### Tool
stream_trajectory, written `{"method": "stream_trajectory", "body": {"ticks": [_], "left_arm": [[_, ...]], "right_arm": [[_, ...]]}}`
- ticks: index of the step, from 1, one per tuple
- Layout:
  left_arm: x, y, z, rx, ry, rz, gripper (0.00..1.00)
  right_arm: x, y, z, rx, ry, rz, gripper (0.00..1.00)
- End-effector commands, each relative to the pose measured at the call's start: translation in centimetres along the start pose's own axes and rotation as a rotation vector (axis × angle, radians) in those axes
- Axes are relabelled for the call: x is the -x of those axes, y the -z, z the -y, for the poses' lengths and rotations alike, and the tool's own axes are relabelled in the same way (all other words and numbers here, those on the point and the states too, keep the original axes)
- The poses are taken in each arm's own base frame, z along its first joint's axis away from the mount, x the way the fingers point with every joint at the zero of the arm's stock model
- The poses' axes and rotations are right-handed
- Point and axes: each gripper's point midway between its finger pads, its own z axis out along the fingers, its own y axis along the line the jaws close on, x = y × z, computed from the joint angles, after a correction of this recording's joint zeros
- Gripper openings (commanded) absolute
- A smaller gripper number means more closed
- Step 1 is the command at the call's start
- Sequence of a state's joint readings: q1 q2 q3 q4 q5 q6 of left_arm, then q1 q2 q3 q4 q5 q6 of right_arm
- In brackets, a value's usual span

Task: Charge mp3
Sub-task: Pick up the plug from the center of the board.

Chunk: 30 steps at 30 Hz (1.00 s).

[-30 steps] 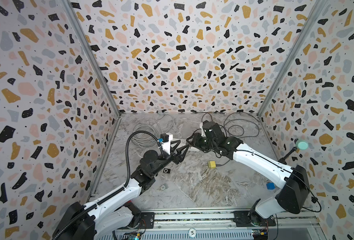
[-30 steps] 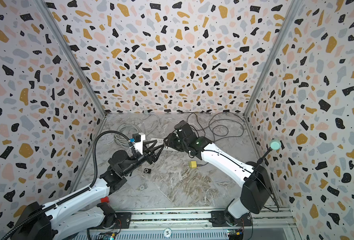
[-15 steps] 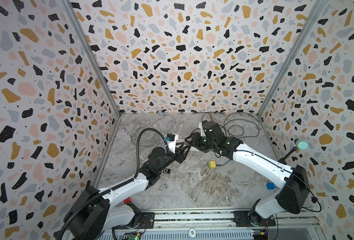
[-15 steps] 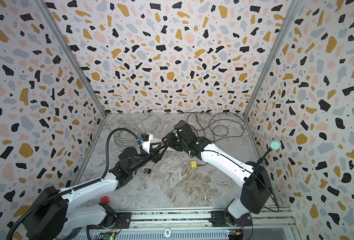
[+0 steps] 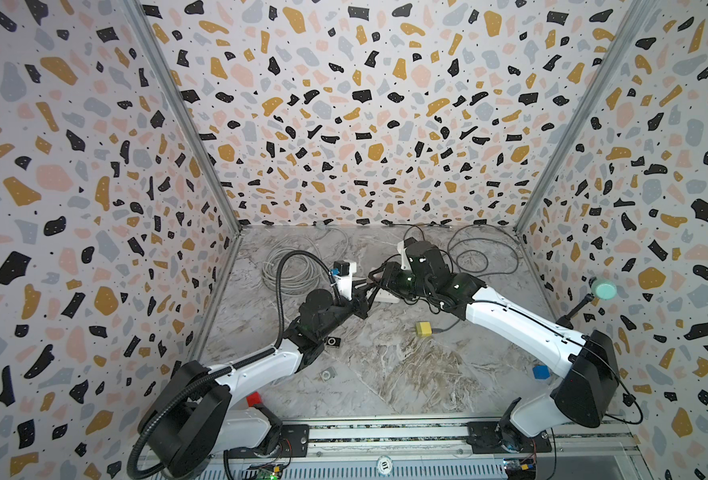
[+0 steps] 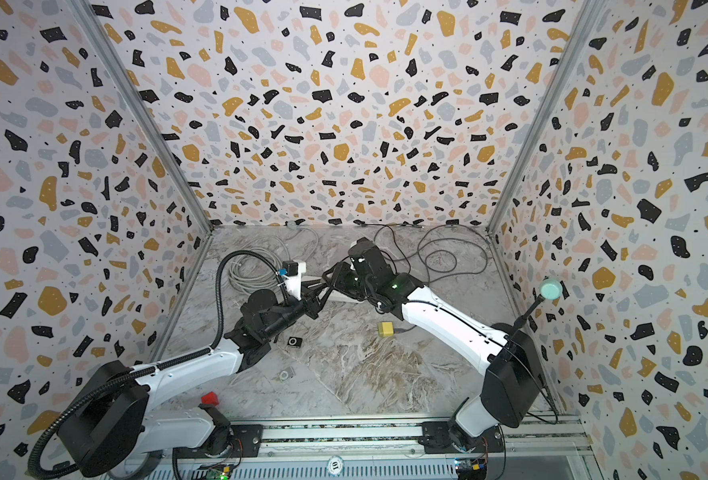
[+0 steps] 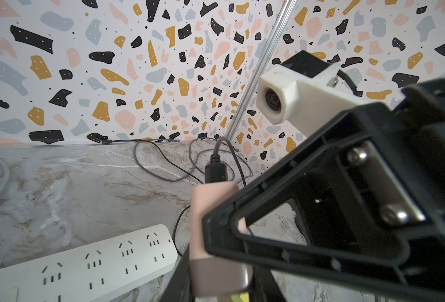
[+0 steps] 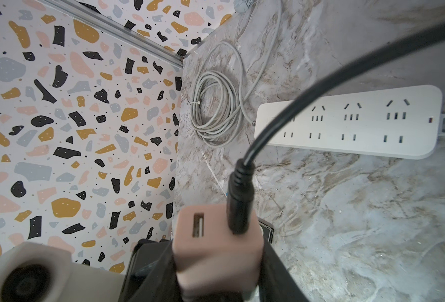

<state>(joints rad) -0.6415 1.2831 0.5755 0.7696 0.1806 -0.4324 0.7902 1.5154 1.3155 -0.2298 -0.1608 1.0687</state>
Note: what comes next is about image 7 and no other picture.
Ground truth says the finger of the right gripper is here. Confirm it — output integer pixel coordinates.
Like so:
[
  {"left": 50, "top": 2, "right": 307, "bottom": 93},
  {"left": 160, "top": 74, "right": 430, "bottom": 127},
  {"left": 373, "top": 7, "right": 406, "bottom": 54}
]
[{"left": 204, "top": 103, "right": 445, "bottom": 301}]

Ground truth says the black USB cable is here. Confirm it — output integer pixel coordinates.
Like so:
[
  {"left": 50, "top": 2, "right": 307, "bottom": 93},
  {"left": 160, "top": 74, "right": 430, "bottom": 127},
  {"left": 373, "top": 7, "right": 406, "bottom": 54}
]
[{"left": 101, "top": 136, "right": 253, "bottom": 257}]

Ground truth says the pink USB charger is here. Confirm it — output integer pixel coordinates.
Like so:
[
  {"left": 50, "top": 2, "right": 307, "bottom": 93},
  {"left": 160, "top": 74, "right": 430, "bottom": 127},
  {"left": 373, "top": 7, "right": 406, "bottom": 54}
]
[{"left": 189, "top": 181, "right": 253, "bottom": 301}]

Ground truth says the white power strip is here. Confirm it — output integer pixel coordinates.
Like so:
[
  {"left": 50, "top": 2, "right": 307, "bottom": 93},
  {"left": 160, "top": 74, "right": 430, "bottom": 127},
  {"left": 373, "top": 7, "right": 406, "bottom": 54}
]
[{"left": 0, "top": 224, "right": 177, "bottom": 301}]

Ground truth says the yellow USB charger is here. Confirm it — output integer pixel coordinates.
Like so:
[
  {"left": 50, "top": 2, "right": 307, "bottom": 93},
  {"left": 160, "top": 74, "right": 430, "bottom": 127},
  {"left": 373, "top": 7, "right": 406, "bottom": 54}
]
[{"left": 230, "top": 293, "right": 250, "bottom": 302}]

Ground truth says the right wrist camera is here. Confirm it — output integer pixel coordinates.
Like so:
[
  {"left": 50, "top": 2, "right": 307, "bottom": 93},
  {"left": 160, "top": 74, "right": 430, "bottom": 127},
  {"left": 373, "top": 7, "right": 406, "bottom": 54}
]
[{"left": 256, "top": 50, "right": 366, "bottom": 137}]

